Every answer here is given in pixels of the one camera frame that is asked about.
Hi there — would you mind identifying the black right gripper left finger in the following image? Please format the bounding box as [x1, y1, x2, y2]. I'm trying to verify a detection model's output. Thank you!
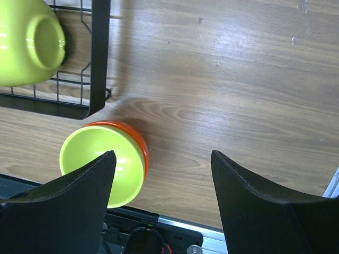
[1, 151, 117, 253]

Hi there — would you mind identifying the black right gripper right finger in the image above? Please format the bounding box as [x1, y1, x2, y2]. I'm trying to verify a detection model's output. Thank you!
[211, 150, 338, 253]

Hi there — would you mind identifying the green orange bowl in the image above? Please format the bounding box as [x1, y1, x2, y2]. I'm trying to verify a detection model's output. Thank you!
[59, 120, 149, 208]

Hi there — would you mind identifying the yellow-green bowl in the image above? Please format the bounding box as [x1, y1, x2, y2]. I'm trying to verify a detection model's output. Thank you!
[1, 1, 66, 87]

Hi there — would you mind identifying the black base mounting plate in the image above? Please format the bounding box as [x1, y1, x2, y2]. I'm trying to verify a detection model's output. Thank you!
[1, 175, 203, 253]

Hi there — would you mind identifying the black wire dish rack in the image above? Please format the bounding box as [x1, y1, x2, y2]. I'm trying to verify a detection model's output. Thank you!
[1, 1, 111, 120]

